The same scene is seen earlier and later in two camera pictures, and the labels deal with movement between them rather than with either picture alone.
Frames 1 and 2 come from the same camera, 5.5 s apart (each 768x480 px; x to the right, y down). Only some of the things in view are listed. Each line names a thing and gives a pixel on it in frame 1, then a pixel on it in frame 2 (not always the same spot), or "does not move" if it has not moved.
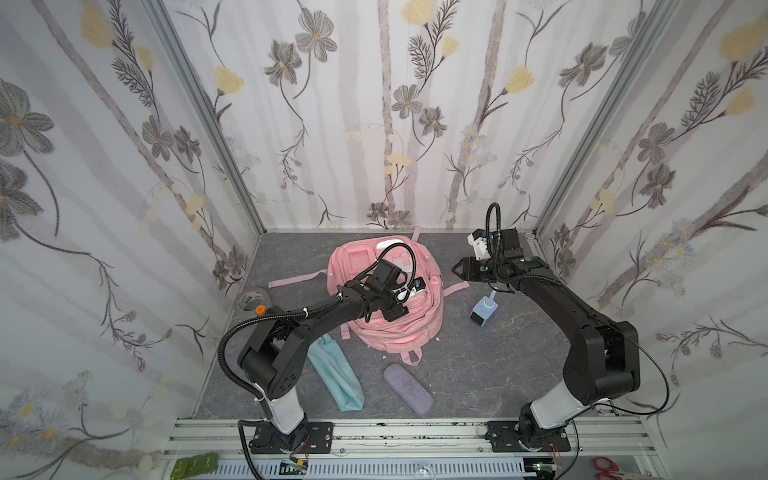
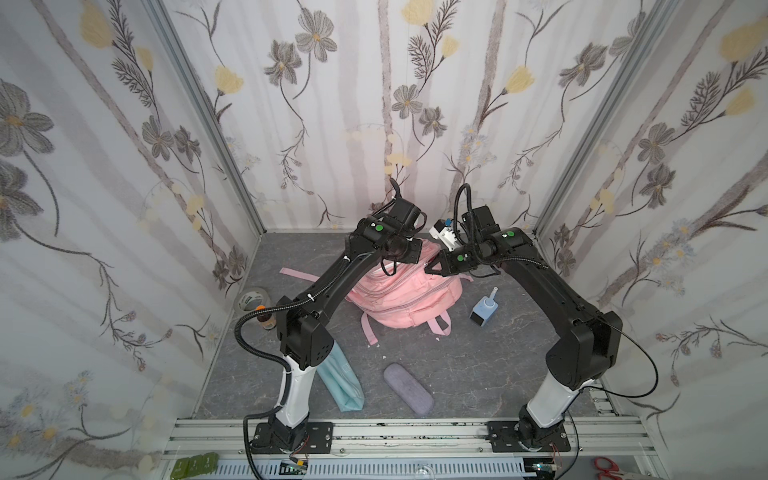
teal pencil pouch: x=330 y=364 does not move
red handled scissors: x=614 y=469 does not move
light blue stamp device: x=484 y=310 does not move
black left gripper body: x=395 y=300 → x=405 y=248
